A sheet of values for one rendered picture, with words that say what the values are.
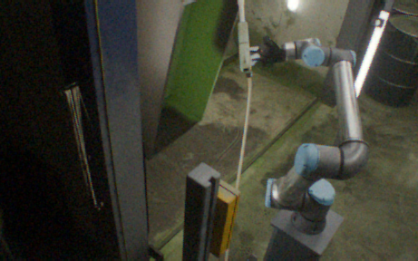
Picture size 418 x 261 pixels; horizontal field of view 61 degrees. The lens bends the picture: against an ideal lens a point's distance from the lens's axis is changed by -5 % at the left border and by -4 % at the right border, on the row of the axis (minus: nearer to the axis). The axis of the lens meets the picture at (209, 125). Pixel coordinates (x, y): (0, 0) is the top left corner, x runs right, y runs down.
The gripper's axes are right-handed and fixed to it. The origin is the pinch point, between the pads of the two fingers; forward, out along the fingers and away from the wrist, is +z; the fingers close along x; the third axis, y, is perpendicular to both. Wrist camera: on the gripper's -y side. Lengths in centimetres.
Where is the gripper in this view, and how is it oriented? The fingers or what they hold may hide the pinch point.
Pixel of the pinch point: (243, 54)
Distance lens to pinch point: 183.9
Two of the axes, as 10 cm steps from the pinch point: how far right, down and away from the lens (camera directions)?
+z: -9.8, 1.2, 1.6
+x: -0.2, -8.5, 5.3
